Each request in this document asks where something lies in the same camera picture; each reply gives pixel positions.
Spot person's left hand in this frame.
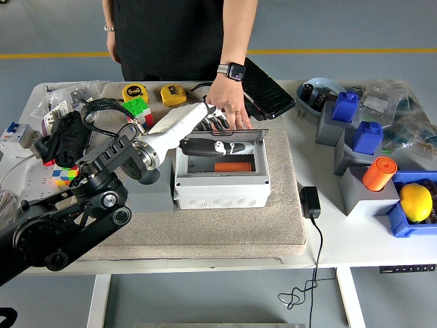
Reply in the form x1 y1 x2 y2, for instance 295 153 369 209
206 73 253 130

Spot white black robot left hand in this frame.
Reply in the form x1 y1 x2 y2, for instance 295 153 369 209
144 101 247 162

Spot person's right hand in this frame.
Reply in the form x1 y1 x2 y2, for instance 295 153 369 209
105 29 122 64

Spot orange cylinder battery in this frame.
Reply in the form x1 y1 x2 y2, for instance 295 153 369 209
362 156 397 193
214 162 253 173

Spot grey junction box clear lid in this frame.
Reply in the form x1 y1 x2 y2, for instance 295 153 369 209
173 128 271 210

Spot yellow tape measure black label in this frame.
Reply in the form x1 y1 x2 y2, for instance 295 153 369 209
160 84 188 108

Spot large Rubik's cube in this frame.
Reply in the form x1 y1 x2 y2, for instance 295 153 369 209
122 97 155 129

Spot black glossy case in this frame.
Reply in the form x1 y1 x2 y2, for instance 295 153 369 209
242 57 296 120

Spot yellow tape measure 5m label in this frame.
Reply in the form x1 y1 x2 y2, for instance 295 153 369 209
122 83 150 103

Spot person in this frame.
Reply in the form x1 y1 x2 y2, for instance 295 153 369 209
112 0 229 82

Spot clear bags of small parts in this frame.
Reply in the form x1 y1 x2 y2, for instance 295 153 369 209
30 80 110 124

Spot grey block with round hole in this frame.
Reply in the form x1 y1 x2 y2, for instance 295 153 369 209
124 167 175 213

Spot light blue bowl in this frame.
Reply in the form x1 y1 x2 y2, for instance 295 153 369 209
295 77 348 119

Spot black component in bowl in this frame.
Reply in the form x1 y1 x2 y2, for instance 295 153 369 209
313 87 335 111

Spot black cloth bundle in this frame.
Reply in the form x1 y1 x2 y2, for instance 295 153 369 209
33 111 92 167

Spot grey block holder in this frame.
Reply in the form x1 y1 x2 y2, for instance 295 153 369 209
333 128 386 177
339 165 400 217
315 100 361 148

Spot grey-brown mat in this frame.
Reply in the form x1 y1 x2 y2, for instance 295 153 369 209
63 81 307 262

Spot blue plastic block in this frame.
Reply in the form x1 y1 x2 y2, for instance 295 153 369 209
351 120 383 154
331 91 359 123

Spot white socket block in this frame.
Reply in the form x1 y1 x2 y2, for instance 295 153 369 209
26 129 44 153

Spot small Rubik's cube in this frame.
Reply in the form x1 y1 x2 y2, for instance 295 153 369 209
51 166 80 187

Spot white blue circuit breaker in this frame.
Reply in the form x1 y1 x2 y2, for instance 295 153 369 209
0 121 30 151

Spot black power adapter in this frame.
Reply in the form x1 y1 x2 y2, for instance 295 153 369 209
299 185 322 219

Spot clear bags of components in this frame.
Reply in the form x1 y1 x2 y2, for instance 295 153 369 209
348 78 437 172

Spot white table leg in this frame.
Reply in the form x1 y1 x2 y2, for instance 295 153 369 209
336 267 366 328
85 273 112 328

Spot yellow lemon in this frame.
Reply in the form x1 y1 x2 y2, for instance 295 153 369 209
398 183 434 223

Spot blue plastic bin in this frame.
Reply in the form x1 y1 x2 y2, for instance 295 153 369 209
386 170 437 238

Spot black table control panel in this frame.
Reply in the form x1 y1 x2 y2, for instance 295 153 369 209
378 264 437 273

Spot black lanyard strap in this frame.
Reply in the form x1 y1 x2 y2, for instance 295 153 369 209
186 81 214 93

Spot grey round cable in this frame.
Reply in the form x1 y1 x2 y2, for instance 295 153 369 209
0 153 38 185

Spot black adapter cord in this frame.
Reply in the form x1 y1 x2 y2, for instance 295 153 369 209
278 217 337 328

